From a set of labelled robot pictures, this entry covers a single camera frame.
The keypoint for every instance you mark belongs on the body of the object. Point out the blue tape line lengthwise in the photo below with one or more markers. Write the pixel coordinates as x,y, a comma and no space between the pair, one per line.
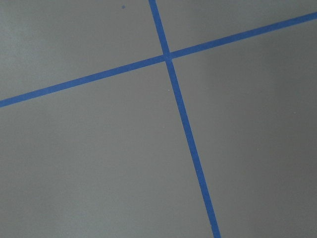
168,59

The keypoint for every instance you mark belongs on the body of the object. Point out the blue tape line crosswise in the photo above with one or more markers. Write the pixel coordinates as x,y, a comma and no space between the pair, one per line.
157,59

